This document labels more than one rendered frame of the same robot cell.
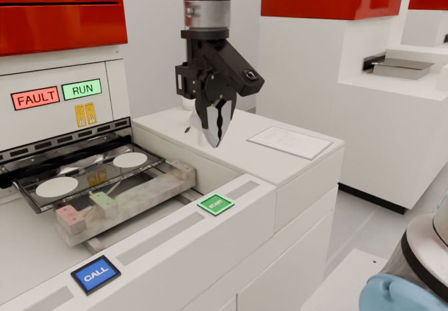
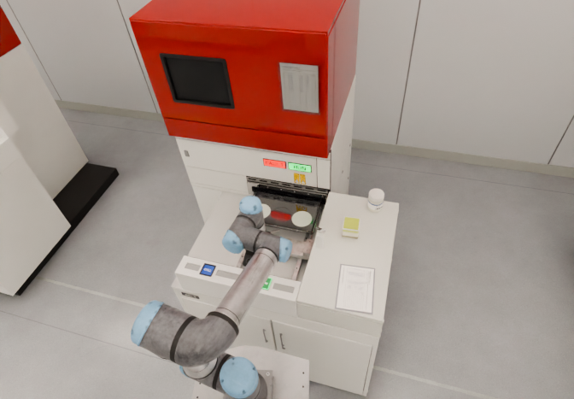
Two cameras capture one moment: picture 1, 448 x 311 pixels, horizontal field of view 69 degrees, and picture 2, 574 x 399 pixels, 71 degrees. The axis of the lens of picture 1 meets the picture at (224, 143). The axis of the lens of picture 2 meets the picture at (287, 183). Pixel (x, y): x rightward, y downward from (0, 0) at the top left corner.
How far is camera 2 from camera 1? 144 cm
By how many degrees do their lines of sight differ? 57
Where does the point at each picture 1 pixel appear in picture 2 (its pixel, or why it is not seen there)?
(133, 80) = (491, 92)
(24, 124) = (267, 171)
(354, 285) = (280, 365)
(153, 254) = (224, 279)
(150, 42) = (536, 57)
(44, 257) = not seen: hidden behind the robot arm
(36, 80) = (275, 156)
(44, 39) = (276, 146)
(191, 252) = not seen: hidden behind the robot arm
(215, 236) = not seen: hidden behind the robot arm
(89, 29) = (301, 147)
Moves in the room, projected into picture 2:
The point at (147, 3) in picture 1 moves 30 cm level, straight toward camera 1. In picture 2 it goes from (554, 12) to (530, 28)
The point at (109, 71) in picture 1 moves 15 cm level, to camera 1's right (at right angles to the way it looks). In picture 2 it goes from (318, 164) to (335, 183)
